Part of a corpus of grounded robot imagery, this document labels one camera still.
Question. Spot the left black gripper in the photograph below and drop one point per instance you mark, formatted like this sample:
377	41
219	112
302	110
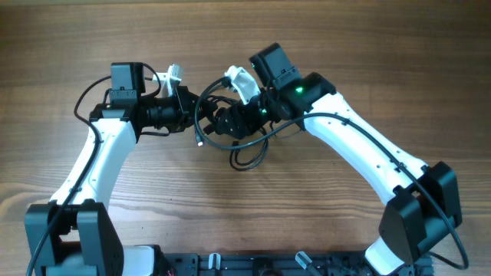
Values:
186	113

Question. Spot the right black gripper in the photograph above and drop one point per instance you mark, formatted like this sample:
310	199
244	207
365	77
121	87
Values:
240	116

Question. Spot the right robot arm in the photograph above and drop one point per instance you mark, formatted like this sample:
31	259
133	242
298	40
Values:
421	202

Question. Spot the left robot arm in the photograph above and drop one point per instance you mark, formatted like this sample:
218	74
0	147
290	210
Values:
72	233

